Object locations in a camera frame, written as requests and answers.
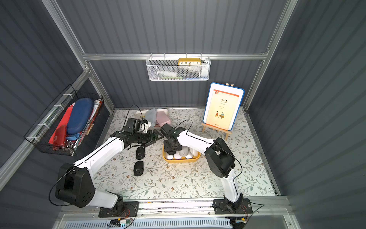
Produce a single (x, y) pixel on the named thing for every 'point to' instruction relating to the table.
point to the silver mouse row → (170, 157)
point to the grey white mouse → (185, 151)
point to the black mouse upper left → (140, 152)
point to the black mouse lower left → (138, 168)
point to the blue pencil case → (79, 115)
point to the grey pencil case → (150, 116)
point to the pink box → (162, 118)
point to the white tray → (141, 114)
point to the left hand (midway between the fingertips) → (160, 139)
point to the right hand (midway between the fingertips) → (172, 146)
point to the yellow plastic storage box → (179, 161)
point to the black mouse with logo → (171, 152)
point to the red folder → (58, 137)
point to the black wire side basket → (39, 135)
